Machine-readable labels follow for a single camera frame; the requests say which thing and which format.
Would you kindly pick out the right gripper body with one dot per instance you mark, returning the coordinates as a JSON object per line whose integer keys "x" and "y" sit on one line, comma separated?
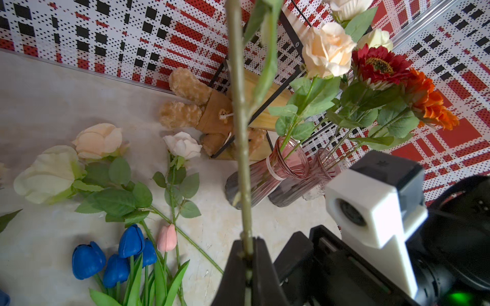
{"x": 320, "y": 269}

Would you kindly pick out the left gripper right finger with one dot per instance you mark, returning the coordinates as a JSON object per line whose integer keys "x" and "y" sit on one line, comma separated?
{"x": 265, "y": 286}

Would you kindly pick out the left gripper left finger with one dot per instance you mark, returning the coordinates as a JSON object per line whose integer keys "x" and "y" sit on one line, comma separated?
{"x": 232, "y": 289}

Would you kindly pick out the red gerbera flower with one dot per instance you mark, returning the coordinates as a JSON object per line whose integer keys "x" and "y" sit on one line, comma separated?
{"x": 374, "y": 71}

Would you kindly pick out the white rose flower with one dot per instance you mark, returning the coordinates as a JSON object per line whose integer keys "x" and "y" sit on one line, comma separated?
{"x": 376, "y": 38}

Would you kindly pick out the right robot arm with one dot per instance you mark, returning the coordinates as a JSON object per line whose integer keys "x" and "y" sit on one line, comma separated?
{"x": 449, "y": 255}

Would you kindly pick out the clear glass vase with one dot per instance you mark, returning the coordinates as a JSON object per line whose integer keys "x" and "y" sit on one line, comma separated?
{"x": 318, "y": 190}

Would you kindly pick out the pink tulip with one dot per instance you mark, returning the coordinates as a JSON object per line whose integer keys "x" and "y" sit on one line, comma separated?
{"x": 167, "y": 240}

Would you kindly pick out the blue tulip bunch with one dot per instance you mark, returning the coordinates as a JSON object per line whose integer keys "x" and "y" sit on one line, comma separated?
{"x": 134, "y": 276}

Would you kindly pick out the dark ribbed glass vase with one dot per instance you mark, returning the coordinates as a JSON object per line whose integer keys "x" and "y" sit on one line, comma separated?
{"x": 292, "y": 189}

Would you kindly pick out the pink glass vase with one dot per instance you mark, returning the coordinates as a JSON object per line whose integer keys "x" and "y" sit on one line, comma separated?
{"x": 285, "y": 162}

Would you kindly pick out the brown plush teddy bear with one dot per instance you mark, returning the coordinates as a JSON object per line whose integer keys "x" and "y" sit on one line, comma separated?
{"x": 207, "y": 110}

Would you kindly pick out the wooden two-tier shelf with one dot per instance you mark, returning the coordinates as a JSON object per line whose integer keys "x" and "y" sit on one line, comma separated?
{"x": 294, "y": 24}

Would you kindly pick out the peach rose on table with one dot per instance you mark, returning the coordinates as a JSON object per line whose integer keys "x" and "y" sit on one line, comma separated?
{"x": 100, "y": 141}

